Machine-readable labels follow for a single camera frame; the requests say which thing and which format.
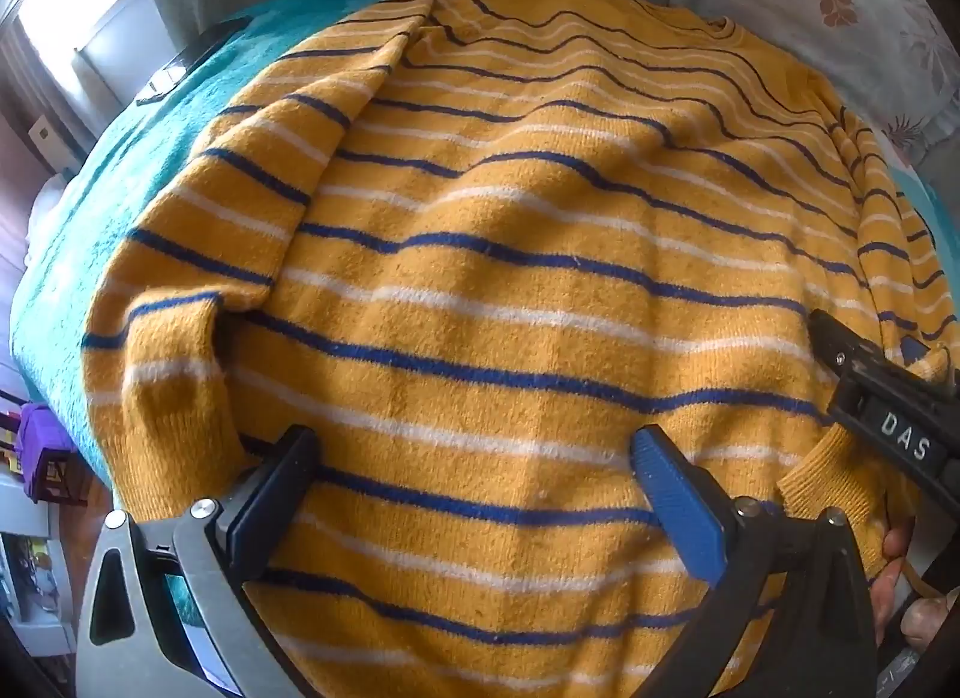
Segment bright window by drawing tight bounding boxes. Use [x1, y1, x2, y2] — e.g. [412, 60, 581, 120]
[19, 0, 162, 125]

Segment teal cartoon print blanket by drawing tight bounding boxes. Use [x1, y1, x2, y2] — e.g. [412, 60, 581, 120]
[11, 0, 957, 631]

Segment black smartphone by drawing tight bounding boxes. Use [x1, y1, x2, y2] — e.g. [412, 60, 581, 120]
[135, 15, 252, 106]

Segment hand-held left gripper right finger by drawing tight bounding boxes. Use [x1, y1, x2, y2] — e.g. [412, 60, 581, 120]
[628, 424, 883, 698]

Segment person's right hand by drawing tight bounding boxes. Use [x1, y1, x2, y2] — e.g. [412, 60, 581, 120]
[870, 524, 960, 660]

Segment purple plastic stool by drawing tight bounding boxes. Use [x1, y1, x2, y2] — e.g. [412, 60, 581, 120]
[15, 402, 85, 505]

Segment yellow striped sweater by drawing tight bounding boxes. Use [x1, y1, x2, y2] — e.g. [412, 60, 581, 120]
[81, 0, 953, 698]

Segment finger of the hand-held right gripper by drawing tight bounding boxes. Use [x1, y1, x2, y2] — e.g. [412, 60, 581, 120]
[898, 334, 955, 385]
[806, 308, 901, 388]

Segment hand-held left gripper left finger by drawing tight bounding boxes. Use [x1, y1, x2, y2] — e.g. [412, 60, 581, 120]
[79, 425, 323, 698]

